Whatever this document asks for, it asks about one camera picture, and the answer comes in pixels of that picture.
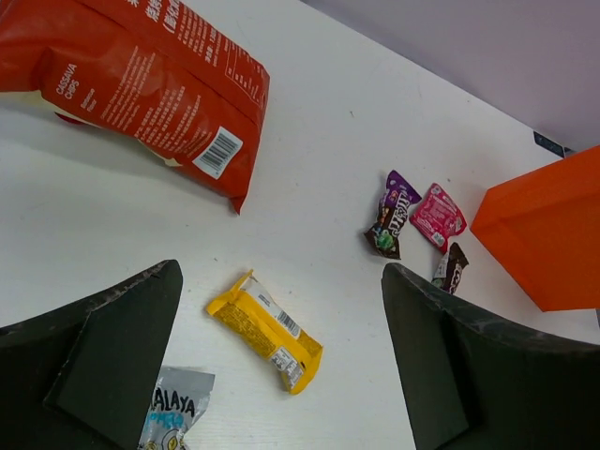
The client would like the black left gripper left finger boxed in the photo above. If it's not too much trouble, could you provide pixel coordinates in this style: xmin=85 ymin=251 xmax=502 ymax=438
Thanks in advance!
xmin=1 ymin=260 xmax=183 ymax=449

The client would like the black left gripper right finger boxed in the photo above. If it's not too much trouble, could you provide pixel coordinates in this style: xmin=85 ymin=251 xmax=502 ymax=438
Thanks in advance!
xmin=382 ymin=263 xmax=599 ymax=449

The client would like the silver blue snack packet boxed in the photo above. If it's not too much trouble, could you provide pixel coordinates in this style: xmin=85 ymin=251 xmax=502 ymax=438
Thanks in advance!
xmin=137 ymin=366 xmax=216 ymax=450

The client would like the brown small candy packet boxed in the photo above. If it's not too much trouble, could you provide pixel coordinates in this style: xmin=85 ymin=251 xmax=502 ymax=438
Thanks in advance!
xmin=431 ymin=242 xmax=469 ymax=295

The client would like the pink candy packet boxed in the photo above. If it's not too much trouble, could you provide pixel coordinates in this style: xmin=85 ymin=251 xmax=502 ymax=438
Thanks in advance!
xmin=410 ymin=183 xmax=468 ymax=254

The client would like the purple M&M packet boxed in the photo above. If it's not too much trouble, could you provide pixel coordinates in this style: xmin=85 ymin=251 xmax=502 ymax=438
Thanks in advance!
xmin=364 ymin=170 xmax=422 ymax=260

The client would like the yellow candy packet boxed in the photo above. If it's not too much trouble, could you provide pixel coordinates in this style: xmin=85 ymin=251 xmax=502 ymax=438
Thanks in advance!
xmin=205 ymin=271 xmax=323 ymax=395

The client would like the red cassava chips bag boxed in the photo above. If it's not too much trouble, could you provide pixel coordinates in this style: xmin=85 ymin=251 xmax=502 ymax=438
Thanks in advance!
xmin=1 ymin=1 xmax=270 ymax=210

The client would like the orange paper bag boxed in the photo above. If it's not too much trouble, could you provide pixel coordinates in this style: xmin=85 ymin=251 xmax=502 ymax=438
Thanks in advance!
xmin=471 ymin=147 xmax=599 ymax=311

